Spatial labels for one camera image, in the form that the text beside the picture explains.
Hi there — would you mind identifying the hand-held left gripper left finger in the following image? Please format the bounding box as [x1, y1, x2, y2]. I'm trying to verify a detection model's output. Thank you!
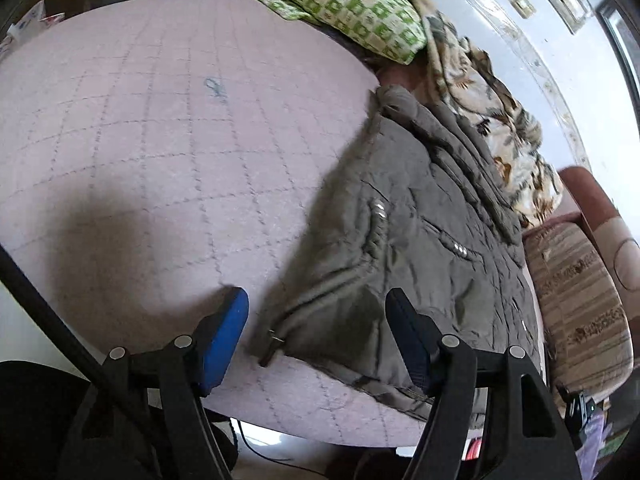
[57, 286, 250, 480]

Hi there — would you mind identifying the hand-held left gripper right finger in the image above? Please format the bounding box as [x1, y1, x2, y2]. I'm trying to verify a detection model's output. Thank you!
[385, 287, 583, 480]

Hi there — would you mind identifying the olive quilted hooded jacket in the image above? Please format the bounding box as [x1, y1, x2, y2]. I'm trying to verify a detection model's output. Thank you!
[250, 85, 543, 423]

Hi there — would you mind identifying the pink striped sofa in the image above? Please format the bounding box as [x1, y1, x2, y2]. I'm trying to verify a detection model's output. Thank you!
[522, 165, 640, 401]

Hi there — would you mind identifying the leaf print blanket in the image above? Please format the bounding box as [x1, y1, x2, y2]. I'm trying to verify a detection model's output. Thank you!
[365, 0, 566, 231]

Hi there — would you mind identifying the dark red pillow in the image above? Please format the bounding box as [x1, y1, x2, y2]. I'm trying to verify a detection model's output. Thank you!
[375, 55, 431, 92]

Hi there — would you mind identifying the green checked pillow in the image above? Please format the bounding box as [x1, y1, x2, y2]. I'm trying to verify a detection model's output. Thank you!
[248, 0, 428, 66]

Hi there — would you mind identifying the white dotted bag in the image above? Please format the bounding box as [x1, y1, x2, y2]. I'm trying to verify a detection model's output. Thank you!
[0, 2, 67, 61]

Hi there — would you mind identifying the black cable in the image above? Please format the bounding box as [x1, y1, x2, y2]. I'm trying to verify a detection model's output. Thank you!
[0, 247, 166, 480]

